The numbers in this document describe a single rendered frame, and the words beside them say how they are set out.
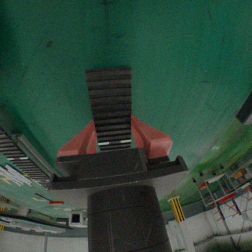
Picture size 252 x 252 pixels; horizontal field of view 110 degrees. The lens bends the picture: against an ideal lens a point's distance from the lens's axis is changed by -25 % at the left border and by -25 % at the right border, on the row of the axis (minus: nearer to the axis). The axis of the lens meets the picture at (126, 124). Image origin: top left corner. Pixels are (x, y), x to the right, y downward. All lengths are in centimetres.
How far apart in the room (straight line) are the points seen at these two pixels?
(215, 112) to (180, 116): 9
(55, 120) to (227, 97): 32
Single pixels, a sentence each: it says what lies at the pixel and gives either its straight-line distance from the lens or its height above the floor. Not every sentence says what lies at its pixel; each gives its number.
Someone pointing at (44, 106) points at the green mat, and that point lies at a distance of 20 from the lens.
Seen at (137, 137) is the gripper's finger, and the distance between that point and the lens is 15.
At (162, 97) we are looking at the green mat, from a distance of 19.
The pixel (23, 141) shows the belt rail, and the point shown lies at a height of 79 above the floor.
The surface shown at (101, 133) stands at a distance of 17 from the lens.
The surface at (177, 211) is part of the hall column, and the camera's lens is 629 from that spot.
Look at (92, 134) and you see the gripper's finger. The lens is 16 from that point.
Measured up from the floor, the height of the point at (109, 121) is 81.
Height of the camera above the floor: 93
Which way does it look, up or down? 47 degrees down
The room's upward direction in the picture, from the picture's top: 167 degrees clockwise
